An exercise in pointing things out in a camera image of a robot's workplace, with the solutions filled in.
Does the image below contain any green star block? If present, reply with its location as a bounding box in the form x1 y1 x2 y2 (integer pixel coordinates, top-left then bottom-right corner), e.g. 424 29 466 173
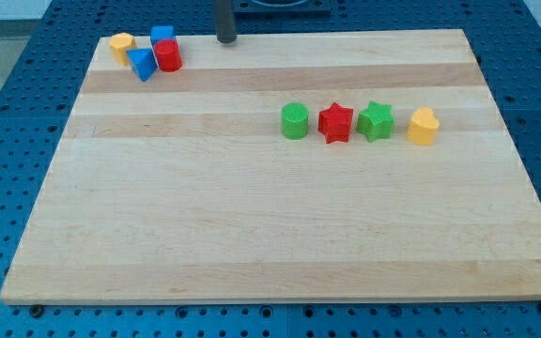
356 101 394 143

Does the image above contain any green cylinder block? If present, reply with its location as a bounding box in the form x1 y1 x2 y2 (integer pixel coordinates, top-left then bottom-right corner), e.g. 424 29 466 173
281 102 309 140

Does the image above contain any red star block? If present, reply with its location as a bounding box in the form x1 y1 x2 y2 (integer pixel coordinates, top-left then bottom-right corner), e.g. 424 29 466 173
317 102 354 144

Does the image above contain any blue triangle block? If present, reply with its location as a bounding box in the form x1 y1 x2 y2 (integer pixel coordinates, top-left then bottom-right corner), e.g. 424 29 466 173
127 48 158 82

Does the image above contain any yellow hexagon block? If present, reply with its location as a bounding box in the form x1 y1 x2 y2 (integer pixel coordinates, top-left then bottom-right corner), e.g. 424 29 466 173
109 33 136 66

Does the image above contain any blue cube block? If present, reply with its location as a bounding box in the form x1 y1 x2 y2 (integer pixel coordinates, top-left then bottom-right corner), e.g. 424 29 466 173
149 25 175 46

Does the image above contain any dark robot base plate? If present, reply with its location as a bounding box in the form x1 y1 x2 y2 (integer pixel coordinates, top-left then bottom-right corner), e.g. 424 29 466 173
233 0 332 14

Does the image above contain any red cylinder block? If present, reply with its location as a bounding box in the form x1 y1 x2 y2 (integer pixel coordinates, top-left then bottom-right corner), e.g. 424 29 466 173
153 39 182 72

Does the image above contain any yellow heart block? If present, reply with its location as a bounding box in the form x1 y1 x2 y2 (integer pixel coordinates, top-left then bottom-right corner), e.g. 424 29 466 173
406 106 440 146

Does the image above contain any light wooden board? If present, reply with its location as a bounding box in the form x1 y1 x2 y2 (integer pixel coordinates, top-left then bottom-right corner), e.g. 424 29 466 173
0 29 541 305

